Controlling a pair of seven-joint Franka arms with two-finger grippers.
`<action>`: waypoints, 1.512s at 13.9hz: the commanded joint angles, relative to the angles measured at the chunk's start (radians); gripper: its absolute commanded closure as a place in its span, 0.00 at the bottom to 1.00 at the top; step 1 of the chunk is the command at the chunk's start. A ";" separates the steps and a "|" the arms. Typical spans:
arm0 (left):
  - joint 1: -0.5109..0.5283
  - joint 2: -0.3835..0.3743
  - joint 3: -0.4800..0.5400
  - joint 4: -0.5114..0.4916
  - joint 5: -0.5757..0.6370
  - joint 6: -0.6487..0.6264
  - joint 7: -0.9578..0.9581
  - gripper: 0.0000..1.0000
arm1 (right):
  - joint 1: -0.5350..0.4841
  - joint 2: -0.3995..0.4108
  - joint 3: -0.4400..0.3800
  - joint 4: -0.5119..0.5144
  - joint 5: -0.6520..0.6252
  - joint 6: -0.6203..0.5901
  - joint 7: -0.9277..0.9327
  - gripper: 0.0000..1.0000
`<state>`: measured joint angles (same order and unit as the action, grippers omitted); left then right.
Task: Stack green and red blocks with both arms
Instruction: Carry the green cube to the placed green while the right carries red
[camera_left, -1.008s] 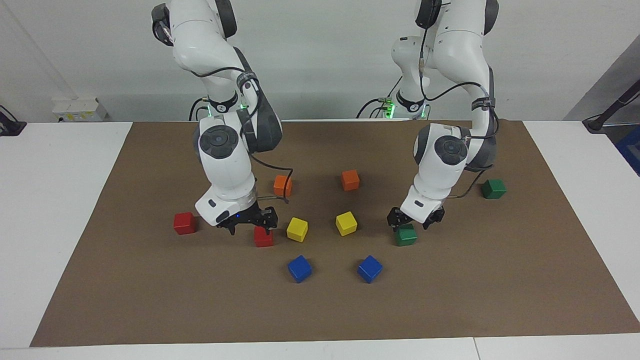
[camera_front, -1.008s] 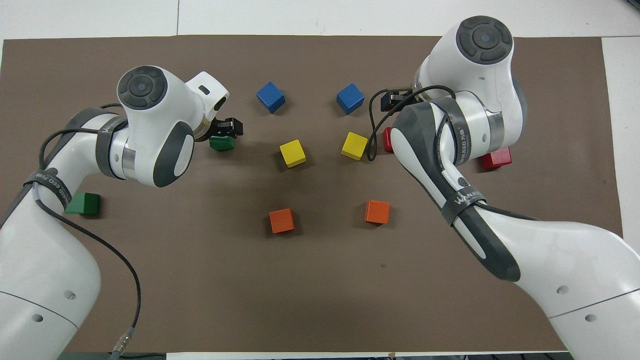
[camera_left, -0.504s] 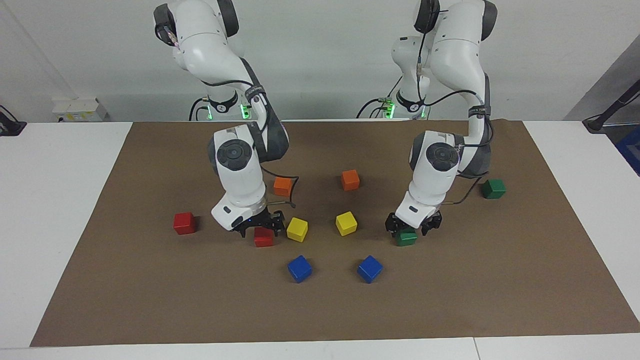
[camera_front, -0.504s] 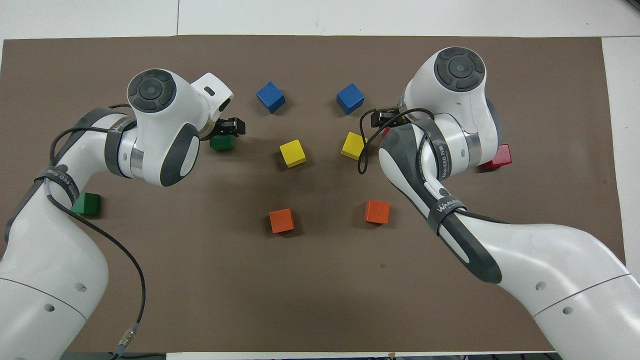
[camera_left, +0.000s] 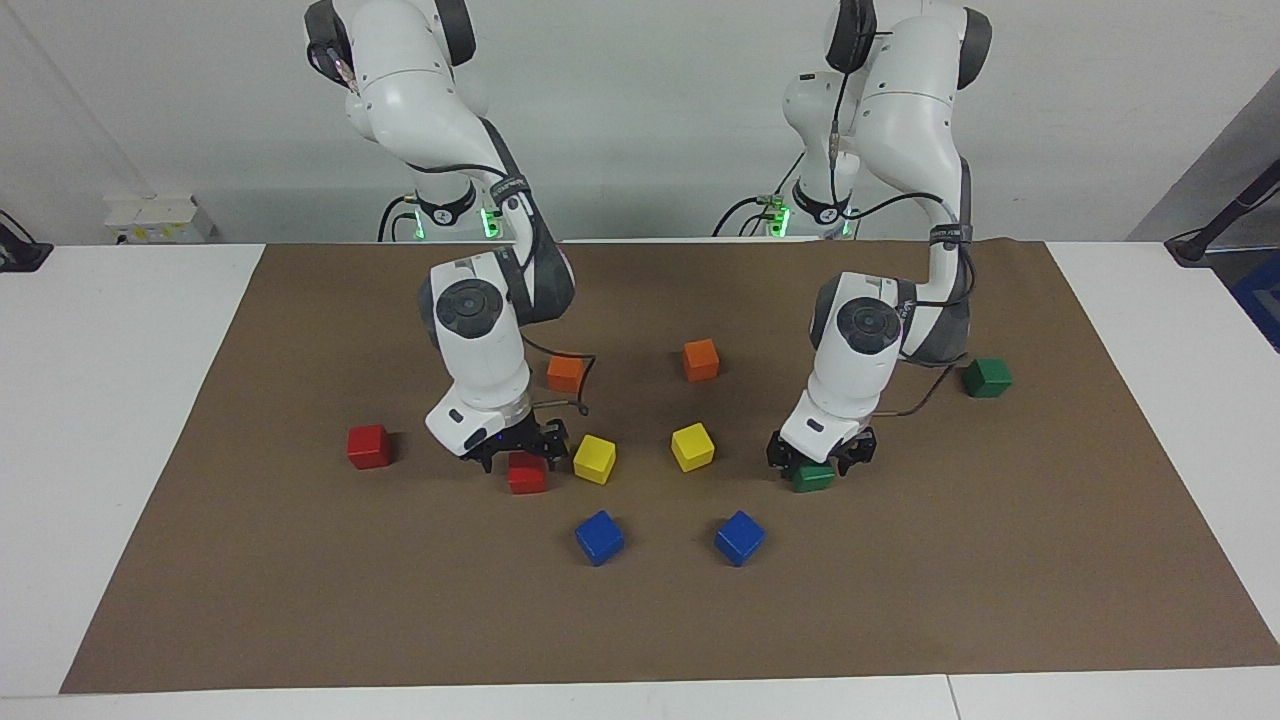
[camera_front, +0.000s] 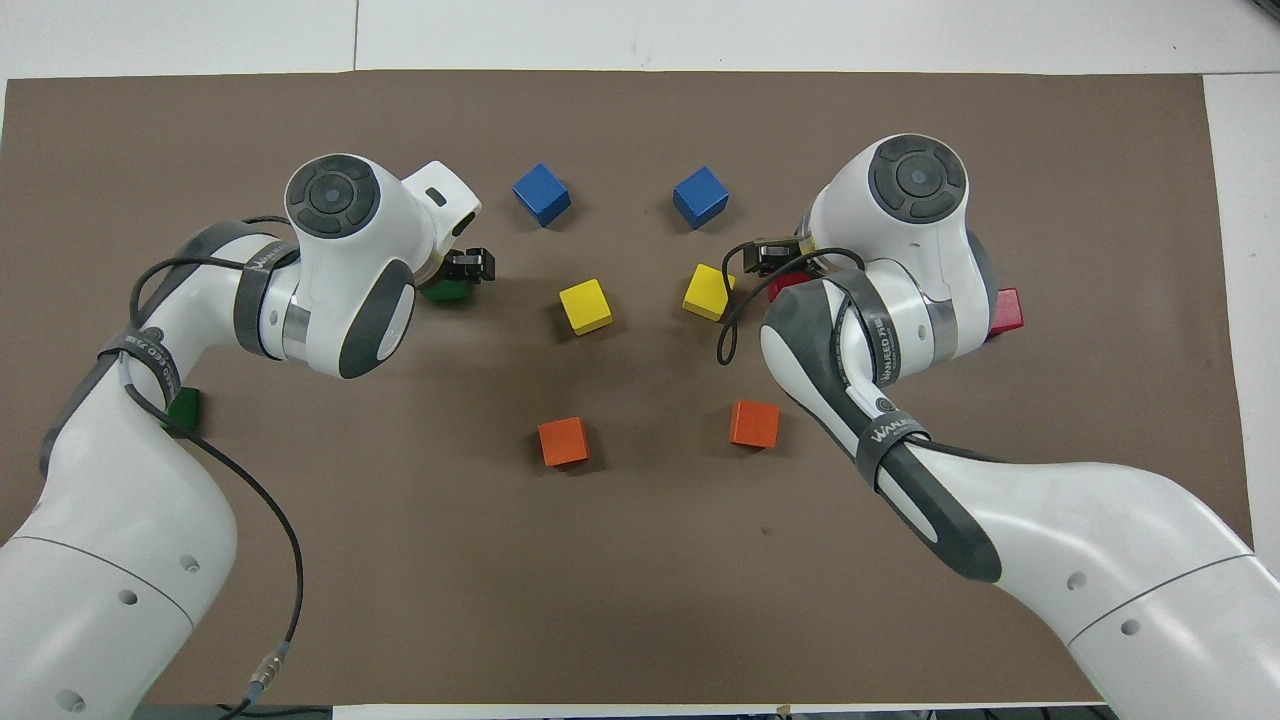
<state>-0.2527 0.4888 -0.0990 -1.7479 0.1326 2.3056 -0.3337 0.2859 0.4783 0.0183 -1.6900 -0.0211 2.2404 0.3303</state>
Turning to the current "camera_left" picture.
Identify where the red wooden cube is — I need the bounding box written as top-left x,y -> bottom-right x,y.
507,452 -> 549,496
347,424 -> 392,470

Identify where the yellow wooden cube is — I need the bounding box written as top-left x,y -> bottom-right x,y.
670,422 -> 717,473
572,434 -> 618,486

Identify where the blue wooden cube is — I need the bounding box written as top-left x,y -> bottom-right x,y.
574,510 -> 626,568
713,510 -> 768,568

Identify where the brown table mat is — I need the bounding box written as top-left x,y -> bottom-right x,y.
58,238 -> 1280,696

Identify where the blue box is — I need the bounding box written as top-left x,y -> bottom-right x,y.
1232,250 -> 1280,353

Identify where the black clamp base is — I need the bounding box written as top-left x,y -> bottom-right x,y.
0,210 -> 54,273

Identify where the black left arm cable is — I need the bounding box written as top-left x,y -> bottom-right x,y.
825,25 -> 979,416

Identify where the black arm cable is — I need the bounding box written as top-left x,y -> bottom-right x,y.
325,40 -> 599,416
825,25 -> 979,416

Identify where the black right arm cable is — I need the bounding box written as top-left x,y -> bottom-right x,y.
325,40 -> 599,416

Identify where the black left base cable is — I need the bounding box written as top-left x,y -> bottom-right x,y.
712,150 -> 806,238

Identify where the black base cable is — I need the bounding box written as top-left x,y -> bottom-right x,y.
377,193 -> 419,243
712,150 -> 806,238

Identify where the black right base cable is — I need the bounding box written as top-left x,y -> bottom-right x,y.
377,193 -> 419,243

